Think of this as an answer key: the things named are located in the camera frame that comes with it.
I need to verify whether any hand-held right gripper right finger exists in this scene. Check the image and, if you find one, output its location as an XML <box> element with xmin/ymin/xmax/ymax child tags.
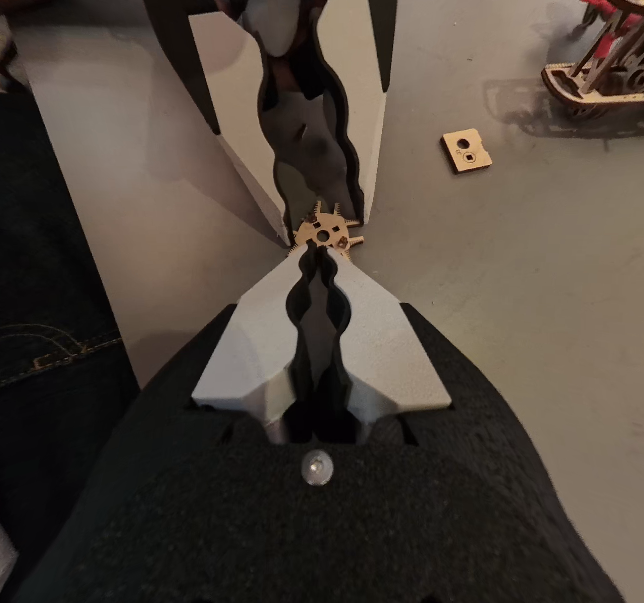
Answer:
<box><xmin>315</xmin><ymin>246</ymin><xmax>452</xmax><ymax>445</ymax></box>

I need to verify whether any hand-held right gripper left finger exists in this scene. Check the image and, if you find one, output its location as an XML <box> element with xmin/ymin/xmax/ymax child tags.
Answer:
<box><xmin>191</xmin><ymin>241</ymin><xmax>318</xmax><ymax>445</ymax></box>

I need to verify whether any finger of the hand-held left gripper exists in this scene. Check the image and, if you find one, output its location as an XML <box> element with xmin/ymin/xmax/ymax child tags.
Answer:
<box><xmin>312</xmin><ymin>0</ymin><xmax>388</xmax><ymax>225</ymax></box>
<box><xmin>189</xmin><ymin>14</ymin><xmax>299</xmax><ymax>248</ymax></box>

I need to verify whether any wooden toothed gear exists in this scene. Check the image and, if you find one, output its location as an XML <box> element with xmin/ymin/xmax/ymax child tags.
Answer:
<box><xmin>288</xmin><ymin>201</ymin><xmax>366</xmax><ymax>263</ymax></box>

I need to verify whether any square wooden plate with holes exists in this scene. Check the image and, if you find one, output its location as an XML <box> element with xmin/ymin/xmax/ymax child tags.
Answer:
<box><xmin>440</xmin><ymin>130</ymin><xmax>493</xmax><ymax>175</ymax></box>

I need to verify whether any wooden biplane model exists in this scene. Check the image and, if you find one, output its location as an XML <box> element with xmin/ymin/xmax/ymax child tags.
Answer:
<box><xmin>541</xmin><ymin>0</ymin><xmax>644</xmax><ymax>121</ymax></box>

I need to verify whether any person's leg in jeans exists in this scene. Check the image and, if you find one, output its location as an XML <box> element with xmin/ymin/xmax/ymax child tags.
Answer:
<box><xmin>0</xmin><ymin>87</ymin><xmax>142</xmax><ymax>603</ymax></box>

